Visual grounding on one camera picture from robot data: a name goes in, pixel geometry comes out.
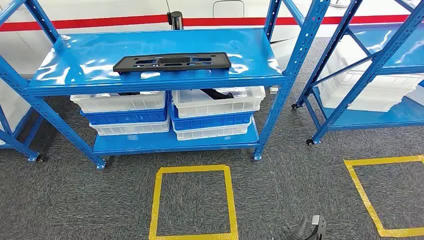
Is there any white car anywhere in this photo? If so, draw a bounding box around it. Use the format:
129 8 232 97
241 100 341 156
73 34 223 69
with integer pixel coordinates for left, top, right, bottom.
0 0 332 75

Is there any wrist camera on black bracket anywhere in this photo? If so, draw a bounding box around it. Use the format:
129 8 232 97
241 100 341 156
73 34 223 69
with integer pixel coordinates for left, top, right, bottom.
309 214 328 240

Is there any blue metal shelf rack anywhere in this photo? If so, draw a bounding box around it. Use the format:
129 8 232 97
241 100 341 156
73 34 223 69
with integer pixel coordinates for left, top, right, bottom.
0 0 332 170
0 102 46 163
291 0 424 147

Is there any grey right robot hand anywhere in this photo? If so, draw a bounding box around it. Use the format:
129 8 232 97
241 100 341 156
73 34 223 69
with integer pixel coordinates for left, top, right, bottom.
283 216 314 240

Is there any black plastic car part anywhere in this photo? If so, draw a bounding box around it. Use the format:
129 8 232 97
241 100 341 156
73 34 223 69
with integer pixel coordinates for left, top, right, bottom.
112 51 232 74

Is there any yellow floor tape square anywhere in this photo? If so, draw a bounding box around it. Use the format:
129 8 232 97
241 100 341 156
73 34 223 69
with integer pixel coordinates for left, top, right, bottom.
343 154 424 239
149 164 239 240

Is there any black stanchion post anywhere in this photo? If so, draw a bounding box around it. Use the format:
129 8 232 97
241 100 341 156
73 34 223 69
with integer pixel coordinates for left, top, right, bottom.
166 10 185 31

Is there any red barrier belt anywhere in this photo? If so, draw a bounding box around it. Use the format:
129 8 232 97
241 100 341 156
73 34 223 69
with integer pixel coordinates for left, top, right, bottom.
0 14 169 33
183 14 412 27

